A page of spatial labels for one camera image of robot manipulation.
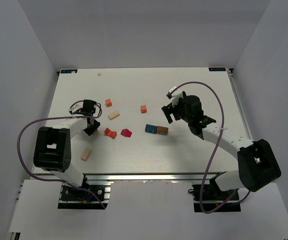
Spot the brown wood block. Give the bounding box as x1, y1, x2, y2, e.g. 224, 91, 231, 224
156, 126, 169, 135

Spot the blue wood block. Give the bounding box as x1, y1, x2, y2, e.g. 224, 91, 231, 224
145, 124, 157, 134

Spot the natural wood block hotel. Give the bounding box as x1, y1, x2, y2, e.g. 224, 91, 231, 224
108, 111, 120, 120

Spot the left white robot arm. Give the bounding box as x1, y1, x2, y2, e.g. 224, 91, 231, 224
33, 99, 102, 188

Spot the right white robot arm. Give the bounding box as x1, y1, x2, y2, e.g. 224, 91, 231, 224
162, 92, 282, 192

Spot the orange arch block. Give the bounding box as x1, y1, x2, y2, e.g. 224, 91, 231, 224
104, 128, 117, 139

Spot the red roof block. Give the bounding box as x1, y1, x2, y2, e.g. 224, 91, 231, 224
120, 128, 132, 138

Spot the orange cube left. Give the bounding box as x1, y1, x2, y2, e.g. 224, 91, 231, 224
105, 99, 112, 107

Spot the orange cube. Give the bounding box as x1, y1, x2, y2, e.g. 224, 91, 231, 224
105, 99, 112, 107
140, 105, 147, 114

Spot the orange cube centre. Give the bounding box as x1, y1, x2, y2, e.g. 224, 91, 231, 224
140, 105, 147, 114

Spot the right blue table label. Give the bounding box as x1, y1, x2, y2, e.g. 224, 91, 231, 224
208, 67, 227, 72

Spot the blue table label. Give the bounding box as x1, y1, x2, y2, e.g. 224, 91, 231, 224
208, 67, 227, 72
60, 69, 77, 74

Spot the left blue table label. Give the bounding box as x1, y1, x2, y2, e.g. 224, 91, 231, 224
60, 69, 77, 74

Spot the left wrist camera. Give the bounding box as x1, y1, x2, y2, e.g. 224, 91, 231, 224
69, 104, 82, 114

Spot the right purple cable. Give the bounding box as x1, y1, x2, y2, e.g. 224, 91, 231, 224
173, 81, 249, 215

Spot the aluminium table rail right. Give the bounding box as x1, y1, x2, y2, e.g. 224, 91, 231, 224
227, 68, 253, 139

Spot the aluminium table rail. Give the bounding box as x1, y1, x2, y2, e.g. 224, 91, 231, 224
31, 172, 242, 183
227, 68, 253, 139

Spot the aluminium table rail front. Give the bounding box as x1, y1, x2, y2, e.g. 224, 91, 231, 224
31, 172, 242, 183

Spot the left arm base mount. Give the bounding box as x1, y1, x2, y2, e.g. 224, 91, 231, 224
57, 184, 110, 210

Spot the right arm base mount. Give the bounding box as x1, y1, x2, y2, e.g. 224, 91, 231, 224
188, 184, 241, 213

